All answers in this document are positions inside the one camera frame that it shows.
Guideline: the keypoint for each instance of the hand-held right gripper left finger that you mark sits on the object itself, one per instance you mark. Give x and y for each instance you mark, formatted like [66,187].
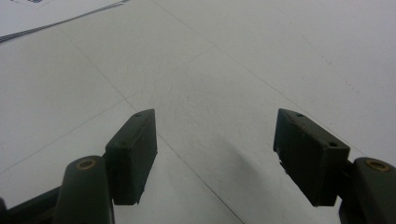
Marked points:
[132,158]

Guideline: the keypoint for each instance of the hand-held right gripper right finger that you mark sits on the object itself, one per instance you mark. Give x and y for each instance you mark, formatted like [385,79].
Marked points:
[311,158]

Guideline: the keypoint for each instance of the stack of white paper sheets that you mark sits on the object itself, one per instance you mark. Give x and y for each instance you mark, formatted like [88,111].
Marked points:
[40,14]

